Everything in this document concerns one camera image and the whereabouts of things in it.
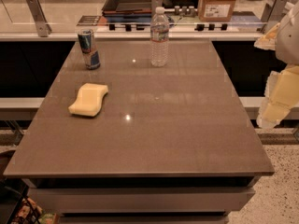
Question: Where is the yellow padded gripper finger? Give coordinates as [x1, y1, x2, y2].
[256, 64, 299, 129]
[254, 22, 280, 50]

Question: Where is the blue silver redbull can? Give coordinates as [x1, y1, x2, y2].
[78, 29, 100, 70]

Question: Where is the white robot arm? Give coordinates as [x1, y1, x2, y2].
[254, 2, 299, 129]

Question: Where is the brown cardboard box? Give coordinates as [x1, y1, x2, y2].
[198, 0, 236, 21]

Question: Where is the clear plastic water bottle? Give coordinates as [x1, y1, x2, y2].
[150, 7, 169, 67]

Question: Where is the dark tray with orange rim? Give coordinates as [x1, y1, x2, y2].
[102, 0, 151, 15]

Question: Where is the yellow sponge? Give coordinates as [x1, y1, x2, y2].
[68, 83, 108, 117]

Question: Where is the grey table drawer cabinet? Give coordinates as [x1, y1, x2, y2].
[29, 187, 255, 224]

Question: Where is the glass railing panel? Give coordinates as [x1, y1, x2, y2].
[0, 0, 298, 40]

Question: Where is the right metal railing bracket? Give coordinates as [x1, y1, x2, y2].
[261, 0, 288, 34]

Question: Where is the metal railing bracket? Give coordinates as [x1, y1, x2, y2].
[261, 0, 288, 34]
[26, 0, 51, 37]

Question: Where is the left metal railing bracket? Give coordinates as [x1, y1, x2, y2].
[26, 0, 51, 37]

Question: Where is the black wire rack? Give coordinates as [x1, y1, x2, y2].
[0, 179, 39, 224]

